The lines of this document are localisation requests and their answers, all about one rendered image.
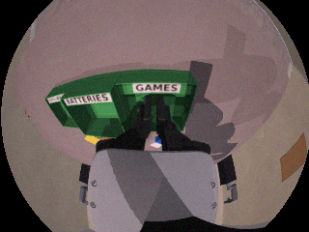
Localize white and blue eraser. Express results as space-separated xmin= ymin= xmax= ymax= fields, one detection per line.
xmin=150 ymin=136 xmax=161 ymax=148

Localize green bin labelled batteries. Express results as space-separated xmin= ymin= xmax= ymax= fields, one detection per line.
xmin=45 ymin=70 xmax=198 ymax=138

